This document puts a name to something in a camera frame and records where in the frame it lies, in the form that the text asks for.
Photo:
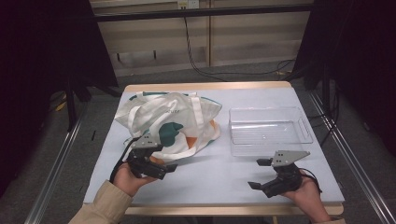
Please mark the black curtain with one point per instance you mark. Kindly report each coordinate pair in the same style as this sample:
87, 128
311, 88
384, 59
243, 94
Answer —
358, 46
37, 62

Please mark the person's left hand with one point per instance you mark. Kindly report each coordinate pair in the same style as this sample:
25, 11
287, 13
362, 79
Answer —
127, 183

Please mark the aluminium floor rail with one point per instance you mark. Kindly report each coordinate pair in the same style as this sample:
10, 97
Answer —
53, 174
355, 161

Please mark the person's right hand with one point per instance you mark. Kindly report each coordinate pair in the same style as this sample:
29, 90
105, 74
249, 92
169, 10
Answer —
305, 199

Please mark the black horizontal bar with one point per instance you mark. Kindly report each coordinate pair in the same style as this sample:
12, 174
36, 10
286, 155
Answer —
202, 13

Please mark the white tote bag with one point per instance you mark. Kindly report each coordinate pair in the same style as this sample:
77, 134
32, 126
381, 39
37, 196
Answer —
183, 115

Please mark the clear plastic container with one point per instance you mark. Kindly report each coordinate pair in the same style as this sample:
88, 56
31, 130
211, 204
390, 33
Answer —
264, 130

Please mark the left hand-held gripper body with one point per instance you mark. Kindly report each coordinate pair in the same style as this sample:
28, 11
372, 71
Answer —
143, 161

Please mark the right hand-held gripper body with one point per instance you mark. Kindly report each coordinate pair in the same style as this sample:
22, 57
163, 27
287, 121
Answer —
285, 180

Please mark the black metal stand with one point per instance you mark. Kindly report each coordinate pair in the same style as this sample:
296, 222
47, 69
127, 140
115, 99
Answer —
71, 105
326, 90

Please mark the wall socket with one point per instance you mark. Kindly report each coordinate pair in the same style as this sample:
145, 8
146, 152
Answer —
188, 3

